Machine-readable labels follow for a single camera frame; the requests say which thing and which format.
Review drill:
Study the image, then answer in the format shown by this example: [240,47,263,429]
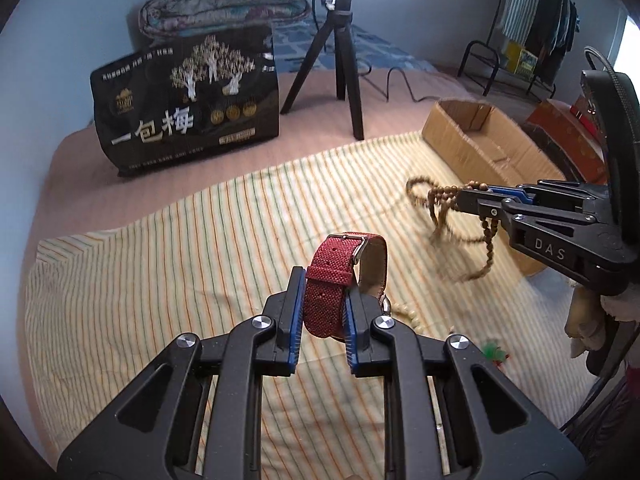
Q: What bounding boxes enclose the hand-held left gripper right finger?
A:
[344,290,586,480]

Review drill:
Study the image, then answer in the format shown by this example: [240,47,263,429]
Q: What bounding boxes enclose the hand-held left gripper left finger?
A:
[57,266,307,480]

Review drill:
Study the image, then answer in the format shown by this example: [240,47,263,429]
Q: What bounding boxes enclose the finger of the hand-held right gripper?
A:
[474,199,628,288]
[456,179,610,213]

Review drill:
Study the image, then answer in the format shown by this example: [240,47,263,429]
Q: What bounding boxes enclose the red woven watch strap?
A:
[303,232,392,345]

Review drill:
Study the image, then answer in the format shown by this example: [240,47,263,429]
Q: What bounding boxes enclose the cardboard box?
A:
[421,98,582,277]

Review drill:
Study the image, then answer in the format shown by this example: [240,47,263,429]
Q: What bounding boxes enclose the brown wooden bead necklace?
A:
[405,175,502,285]

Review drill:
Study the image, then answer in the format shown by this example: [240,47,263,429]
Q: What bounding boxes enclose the person's right hand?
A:
[564,284,610,361]

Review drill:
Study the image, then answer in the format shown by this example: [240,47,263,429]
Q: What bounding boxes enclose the red patterned box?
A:
[524,95,610,185]

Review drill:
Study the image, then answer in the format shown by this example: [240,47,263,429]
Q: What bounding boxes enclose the small green red ornament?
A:
[481,339,512,367]

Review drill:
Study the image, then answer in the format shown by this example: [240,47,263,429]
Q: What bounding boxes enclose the striped yellow cloth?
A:
[20,130,603,480]

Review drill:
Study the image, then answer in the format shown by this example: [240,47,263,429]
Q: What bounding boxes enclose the yellow green box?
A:
[502,40,540,80]

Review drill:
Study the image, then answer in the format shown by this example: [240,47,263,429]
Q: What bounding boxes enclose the black clothes rack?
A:
[457,0,583,102]

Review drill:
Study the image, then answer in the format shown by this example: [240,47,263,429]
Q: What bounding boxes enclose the black tripod with lamp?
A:
[312,0,453,105]

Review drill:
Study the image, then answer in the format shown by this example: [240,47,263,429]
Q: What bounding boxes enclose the hanging clothes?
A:
[501,0,582,87]

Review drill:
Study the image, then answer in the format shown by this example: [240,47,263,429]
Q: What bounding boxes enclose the pink bed sheet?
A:
[25,66,481,281]

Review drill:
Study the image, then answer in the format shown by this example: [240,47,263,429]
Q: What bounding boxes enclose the blue patterned bedsheet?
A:
[271,22,438,75]

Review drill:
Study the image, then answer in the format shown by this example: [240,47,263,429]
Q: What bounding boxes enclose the black bag with tree print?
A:
[89,27,280,177]

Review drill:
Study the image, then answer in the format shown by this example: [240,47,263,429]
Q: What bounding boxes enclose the folded floral quilt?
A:
[137,0,322,42]

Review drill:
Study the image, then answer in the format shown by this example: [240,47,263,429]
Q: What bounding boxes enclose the cream bead bracelet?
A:
[389,304,427,335]

